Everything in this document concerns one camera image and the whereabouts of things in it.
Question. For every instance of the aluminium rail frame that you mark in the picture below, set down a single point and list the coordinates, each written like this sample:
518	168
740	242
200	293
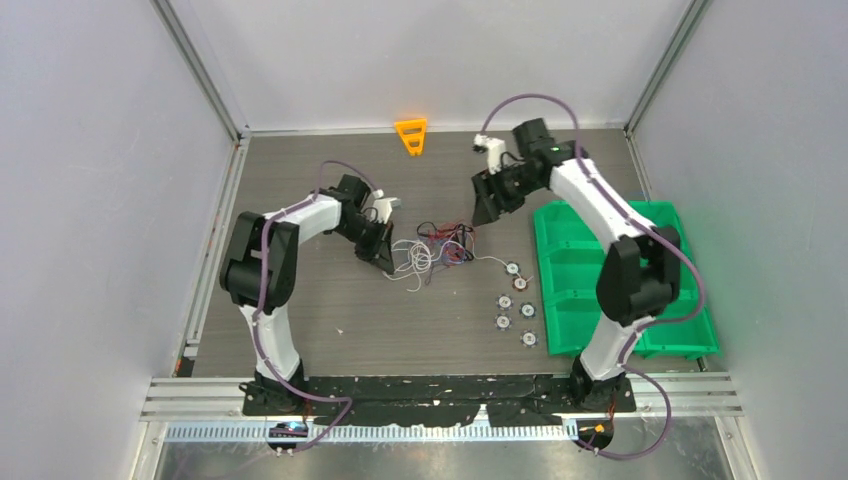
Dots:
210	409

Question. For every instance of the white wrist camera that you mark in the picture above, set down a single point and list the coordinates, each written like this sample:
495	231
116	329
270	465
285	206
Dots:
383	206
493	148

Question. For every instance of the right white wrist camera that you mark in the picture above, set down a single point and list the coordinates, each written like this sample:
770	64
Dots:
493	148

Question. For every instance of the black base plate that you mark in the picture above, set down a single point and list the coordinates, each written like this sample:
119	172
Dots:
432	401

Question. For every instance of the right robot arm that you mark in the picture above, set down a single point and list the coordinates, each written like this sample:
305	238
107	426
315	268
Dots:
641	272

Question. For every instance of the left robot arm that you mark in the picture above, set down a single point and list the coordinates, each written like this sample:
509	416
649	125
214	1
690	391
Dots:
259	273

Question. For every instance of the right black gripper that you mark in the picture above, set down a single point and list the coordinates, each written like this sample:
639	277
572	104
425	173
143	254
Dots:
486	209

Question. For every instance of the brown poker chip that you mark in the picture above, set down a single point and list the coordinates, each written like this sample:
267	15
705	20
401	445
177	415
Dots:
519	284

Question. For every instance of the blue poker chip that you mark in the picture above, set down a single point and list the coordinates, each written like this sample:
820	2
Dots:
512	269
504	302
527	310
503	322
529	338

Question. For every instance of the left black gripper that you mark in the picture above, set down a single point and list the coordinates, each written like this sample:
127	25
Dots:
380	252

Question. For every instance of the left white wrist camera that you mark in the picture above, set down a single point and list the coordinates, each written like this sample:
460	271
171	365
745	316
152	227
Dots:
383	206

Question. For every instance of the orange triangular plastic stand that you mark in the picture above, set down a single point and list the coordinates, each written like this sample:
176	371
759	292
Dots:
412	134

